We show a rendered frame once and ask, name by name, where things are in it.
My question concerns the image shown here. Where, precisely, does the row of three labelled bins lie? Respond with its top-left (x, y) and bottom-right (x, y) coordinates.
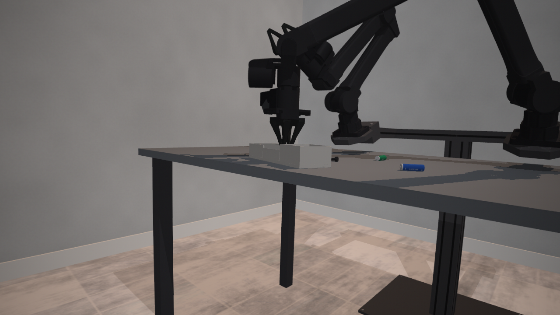
top-left (249, 143), bottom-right (332, 169)

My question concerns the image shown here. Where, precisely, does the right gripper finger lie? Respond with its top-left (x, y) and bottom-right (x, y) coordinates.
top-left (267, 28), bottom-right (282, 54)
top-left (281, 23), bottom-right (294, 34)

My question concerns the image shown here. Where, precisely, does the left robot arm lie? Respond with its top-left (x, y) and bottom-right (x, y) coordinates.
top-left (248, 0), bottom-right (560, 148)

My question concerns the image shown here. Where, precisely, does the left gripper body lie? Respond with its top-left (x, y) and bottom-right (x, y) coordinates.
top-left (264, 86), bottom-right (311, 120)

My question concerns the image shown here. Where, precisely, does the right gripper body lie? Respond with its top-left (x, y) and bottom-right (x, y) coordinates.
top-left (275, 53), bottom-right (311, 68)

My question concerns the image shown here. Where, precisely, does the blue aa battery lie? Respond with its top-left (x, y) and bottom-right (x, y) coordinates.
top-left (400, 164), bottom-right (425, 171)

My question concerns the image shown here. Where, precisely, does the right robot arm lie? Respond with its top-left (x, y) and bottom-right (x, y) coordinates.
top-left (301, 7), bottom-right (400, 137)

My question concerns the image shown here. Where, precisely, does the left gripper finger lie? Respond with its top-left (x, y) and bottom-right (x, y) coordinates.
top-left (270, 119), bottom-right (291, 145)
top-left (287, 120), bottom-right (305, 144)

